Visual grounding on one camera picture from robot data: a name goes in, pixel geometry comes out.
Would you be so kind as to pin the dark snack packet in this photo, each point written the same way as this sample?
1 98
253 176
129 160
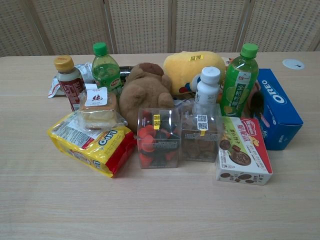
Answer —
124 72

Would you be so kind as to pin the chocolate biscuit box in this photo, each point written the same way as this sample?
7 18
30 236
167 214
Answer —
245 150

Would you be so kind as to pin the white red snack wrapper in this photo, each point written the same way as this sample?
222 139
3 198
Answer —
53 88

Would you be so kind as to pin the brown plush toy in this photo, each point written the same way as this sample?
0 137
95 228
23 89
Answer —
145 95

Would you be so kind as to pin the yellow Lipo snack bag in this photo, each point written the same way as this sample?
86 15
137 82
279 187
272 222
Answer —
87 147

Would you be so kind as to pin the clear box brown cookies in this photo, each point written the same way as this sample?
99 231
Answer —
201 135

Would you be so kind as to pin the white capped milk bottle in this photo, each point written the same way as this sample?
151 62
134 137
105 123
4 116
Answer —
207 87

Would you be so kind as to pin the clear box red black capsules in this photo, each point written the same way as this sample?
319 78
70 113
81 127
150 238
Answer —
158 140

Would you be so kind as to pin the yellow plush toy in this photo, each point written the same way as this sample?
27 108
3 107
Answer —
190 67

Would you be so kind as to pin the folding screen partition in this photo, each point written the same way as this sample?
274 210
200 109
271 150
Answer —
160 26

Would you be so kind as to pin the small green soda bottle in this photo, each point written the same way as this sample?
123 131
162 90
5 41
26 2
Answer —
105 71

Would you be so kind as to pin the brown tea bottle yellow cap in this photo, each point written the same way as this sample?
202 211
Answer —
67 82

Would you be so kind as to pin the tall green tea bottle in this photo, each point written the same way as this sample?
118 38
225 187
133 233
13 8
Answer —
240 85

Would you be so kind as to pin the clear wrapped pastry pack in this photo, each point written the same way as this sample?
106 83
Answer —
100 118

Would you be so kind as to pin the blue Oreo box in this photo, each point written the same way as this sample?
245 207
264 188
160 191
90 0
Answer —
280 107

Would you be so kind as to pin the wrapped bread with white label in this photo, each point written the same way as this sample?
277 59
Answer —
97 100

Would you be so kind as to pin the orange black plush toy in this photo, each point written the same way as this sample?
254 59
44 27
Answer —
256 100

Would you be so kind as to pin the silver foil snack packet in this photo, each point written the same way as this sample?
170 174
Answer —
83 71

